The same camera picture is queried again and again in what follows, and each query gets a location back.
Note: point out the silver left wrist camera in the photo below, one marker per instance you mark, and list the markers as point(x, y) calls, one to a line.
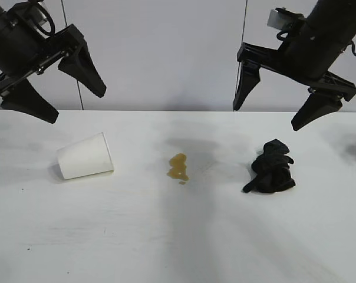
point(42, 13)

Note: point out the white paper cup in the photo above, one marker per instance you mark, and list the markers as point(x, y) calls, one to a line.
point(83, 156)

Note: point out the black cloth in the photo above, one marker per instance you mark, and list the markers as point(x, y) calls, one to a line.
point(272, 171)

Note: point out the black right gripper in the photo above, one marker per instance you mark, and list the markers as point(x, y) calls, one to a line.
point(313, 53)

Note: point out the brown liquid spill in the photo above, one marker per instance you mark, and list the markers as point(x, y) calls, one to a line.
point(178, 169)

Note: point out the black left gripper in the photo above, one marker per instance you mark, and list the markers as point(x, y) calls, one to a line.
point(16, 38)

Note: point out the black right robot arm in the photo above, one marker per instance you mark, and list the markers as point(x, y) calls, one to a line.
point(337, 13)

